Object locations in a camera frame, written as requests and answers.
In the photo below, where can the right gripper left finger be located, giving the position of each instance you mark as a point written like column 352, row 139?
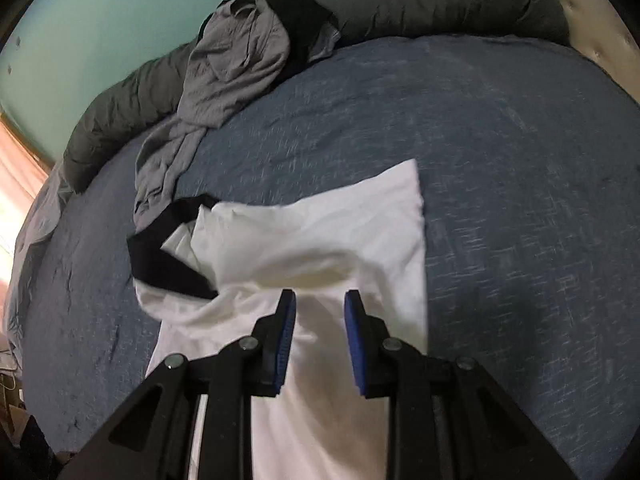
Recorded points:
column 185, row 404

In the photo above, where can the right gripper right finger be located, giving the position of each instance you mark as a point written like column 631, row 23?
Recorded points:
column 446, row 419

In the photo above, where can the white polo shirt black trim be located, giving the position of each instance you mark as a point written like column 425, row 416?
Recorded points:
column 207, row 270

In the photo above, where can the blue patterned bed cover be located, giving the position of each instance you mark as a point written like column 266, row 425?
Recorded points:
column 529, row 165

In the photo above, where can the grey crumpled garment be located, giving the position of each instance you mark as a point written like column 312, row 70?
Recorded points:
column 244, row 49

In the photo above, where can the cream ornate headboard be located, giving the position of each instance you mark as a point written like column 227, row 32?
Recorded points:
column 598, row 32

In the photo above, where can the dark grey rolled duvet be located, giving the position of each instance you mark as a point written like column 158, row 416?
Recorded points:
column 151, row 93

